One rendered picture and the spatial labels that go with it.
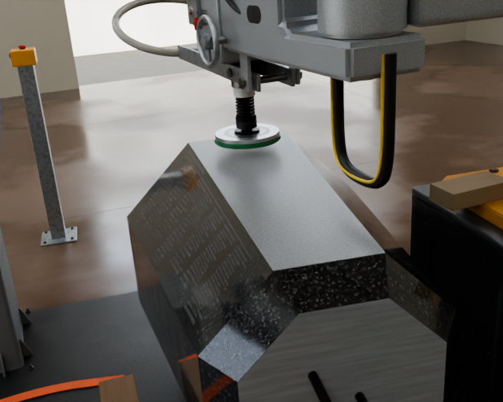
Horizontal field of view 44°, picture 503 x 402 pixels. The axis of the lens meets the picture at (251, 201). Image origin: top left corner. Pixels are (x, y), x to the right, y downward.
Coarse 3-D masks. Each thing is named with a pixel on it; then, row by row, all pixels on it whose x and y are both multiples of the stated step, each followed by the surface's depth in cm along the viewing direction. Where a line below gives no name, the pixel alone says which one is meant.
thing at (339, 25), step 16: (320, 0) 130; (336, 0) 126; (352, 0) 124; (368, 0) 123; (384, 0) 124; (400, 0) 126; (320, 16) 131; (336, 16) 127; (352, 16) 125; (368, 16) 124; (384, 16) 125; (400, 16) 127; (320, 32) 132; (336, 32) 128; (352, 32) 126; (368, 32) 126; (384, 32) 126; (400, 32) 131
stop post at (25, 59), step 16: (32, 48) 324; (16, 64) 319; (32, 64) 321; (32, 80) 325; (32, 96) 328; (32, 112) 331; (32, 128) 334; (48, 144) 339; (48, 160) 342; (48, 176) 345; (48, 192) 348; (48, 208) 351; (64, 224) 361; (48, 240) 357; (64, 240) 355
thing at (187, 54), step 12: (180, 48) 229; (192, 60) 220; (216, 72) 201; (228, 72) 190; (252, 72) 177; (276, 72) 187; (288, 72) 180; (300, 72) 182; (240, 84) 176; (252, 84) 177; (288, 84) 181
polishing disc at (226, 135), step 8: (224, 128) 210; (232, 128) 209; (264, 128) 206; (272, 128) 206; (216, 136) 201; (224, 136) 200; (232, 136) 200; (240, 136) 199; (248, 136) 199; (256, 136) 198; (264, 136) 197; (272, 136) 198
